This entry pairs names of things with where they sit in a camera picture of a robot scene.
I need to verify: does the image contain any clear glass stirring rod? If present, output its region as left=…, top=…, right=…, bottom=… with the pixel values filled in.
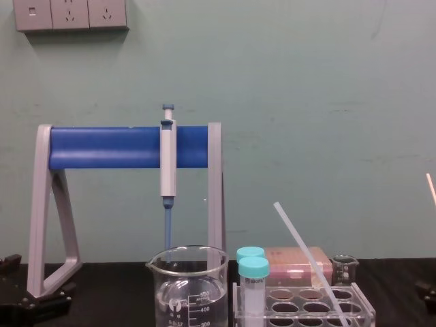
left=272, top=201, right=352, bottom=327

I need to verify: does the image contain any white and blue pipette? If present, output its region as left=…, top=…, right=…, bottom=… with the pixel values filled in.
left=159, top=103, right=179, bottom=264

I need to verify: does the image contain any grey wall switch plate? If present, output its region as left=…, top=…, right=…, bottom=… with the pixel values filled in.
left=12, top=0, right=52, bottom=33

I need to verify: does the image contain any pink pipette tip box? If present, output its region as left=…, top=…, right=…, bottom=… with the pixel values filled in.
left=264, top=246, right=333, bottom=287

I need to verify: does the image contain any grey and blue pipette stand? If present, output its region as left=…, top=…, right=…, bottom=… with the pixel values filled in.
left=27, top=123, right=228, bottom=298

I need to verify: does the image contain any large glass beaker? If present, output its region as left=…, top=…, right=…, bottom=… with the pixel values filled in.
left=144, top=245, right=230, bottom=327

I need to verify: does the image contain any grey wall socket plate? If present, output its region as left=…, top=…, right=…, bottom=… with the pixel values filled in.
left=50, top=0, right=90, bottom=31
left=87, top=0, right=130, bottom=30

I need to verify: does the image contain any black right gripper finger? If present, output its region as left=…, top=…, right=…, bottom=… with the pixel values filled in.
left=414, top=280, right=436, bottom=303

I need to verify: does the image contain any small glass beaker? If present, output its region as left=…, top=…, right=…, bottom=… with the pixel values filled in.
left=330, top=254, right=360, bottom=287

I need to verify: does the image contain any clear acrylic tube rack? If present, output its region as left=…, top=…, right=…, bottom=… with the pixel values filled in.
left=232, top=281, right=377, bottom=327

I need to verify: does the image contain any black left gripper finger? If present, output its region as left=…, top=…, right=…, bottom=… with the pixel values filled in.
left=16, top=281, right=78, bottom=311
left=0, top=253, right=23, bottom=275

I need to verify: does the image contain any thin cream stick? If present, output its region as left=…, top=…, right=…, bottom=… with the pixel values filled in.
left=425, top=172, right=436, bottom=209

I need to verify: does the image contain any teal capped plastic tube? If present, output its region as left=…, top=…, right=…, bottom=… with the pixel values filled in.
left=236, top=247, right=266, bottom=264
left=237, top=256, right=270, bottom=318

